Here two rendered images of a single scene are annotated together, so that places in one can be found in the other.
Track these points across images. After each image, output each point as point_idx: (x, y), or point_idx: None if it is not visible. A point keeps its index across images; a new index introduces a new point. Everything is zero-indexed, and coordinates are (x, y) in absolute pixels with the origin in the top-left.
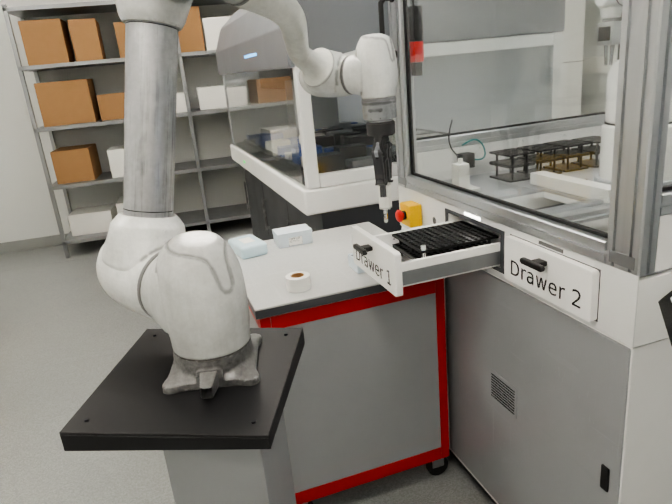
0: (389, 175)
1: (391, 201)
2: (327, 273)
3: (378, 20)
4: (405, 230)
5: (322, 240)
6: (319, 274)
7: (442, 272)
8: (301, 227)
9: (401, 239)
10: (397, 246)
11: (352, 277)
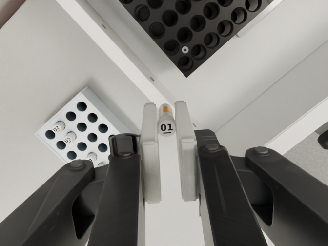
0: (128, 170)
1: (152, 109)
2: (158, 206)
3: None
4: (119, 51)
5: None
6: (166, 218)
7: None
8: None
9: (240, 28)
10: (203, 51)
11: (170, 153)
